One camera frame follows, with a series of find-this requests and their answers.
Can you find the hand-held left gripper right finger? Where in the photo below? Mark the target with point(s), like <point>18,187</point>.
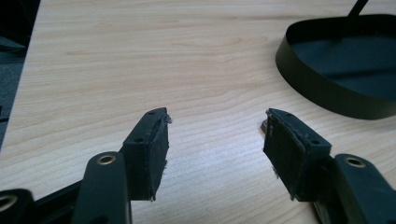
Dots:
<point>289,155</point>

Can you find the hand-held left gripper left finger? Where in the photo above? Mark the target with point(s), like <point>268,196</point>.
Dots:
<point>146,161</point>

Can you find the black key rack with tray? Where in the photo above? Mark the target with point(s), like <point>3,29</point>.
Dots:
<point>311,84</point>

